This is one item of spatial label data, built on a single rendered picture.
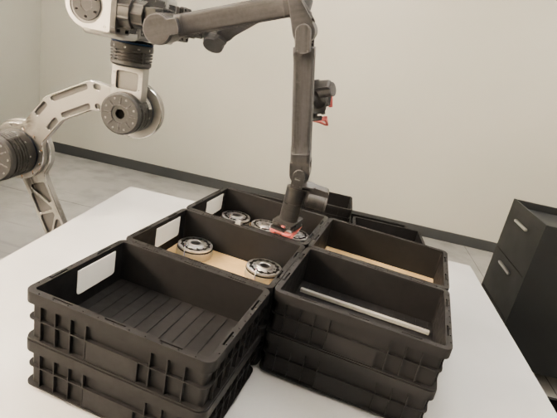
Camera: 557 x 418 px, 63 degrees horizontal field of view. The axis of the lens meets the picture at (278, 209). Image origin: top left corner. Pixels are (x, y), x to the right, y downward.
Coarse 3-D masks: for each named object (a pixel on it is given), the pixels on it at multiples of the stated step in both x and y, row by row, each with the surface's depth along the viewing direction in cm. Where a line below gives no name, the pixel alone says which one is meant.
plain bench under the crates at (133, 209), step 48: (144, 192) 211; (48, 240) 152; (96, 240) 159; (0, 288) 123; (480, 288) 182; (0, 336) 106; (480, 336) 147; (0, 384) 93; (288, 384) 109; (480, 384) 123; (528, 384) 127
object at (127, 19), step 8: (112, 0) 119; (120, 0) 119; (128, 0) 119; (136, 0) 122; (112, 8) 119; (120, 8) 119; (128, 8) 119; (136, 8) 120; (112, 16) 120; (120, 16) 120; (128, 16) 120; (136, 16) 120; (112, 24) 121; (120, 24) 122; (128, 24) 121; (136, 24) 121; (112, 32) 122; (120, 32) 124; (128, 32) 129
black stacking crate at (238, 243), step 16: (192, 224) 139; (208, 224) 137; (224, 224) 136; (144, 240) 120; (176, 240) 138; (208, 240) 139; (224, 240) 137; (240, 240) 135; (256, 240) 134; (272, 240) 132; (240, 256) 137; (256, 256) 135; (272, 256) 133; (288, 256) 132; (272, 304) 113
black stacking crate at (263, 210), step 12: (228, 192) 166; (204, 204) 150; (228, 204) 168; (240, 204) 166; (252, 204) 164; (264, 204) 163; (276, 204) 161; (252, 216) 166; (264, 216) 164; (300, 216) 160; (312, 216) 158; (312, 228) 159
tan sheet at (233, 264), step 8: (176, 248) 135; (216, 256) 135; (224, 256) 136; (232, 256) 137; (208, 264) 130; (216, 264) 131; (224, 264) 132; (232, 264) 133; (240, 264) 134; (232, 272) 128; (240, 272) 129
